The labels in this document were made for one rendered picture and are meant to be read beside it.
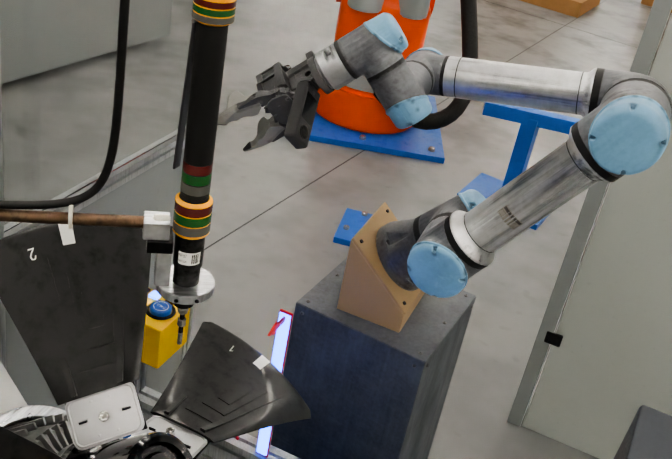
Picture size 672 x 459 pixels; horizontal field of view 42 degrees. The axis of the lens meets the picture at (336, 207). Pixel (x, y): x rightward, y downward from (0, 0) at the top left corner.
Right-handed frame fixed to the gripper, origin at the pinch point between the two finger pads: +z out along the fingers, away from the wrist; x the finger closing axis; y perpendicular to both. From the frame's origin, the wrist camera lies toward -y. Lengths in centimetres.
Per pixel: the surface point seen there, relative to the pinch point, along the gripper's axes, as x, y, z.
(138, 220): 38, -46, -5
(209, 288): 27, -51, -6
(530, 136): -254, 169, -36
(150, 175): -42, 51, 48
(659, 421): -32, -66, -43
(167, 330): -10.4, -23.6, 26.5
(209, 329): -0.7, -35.3, 11.8
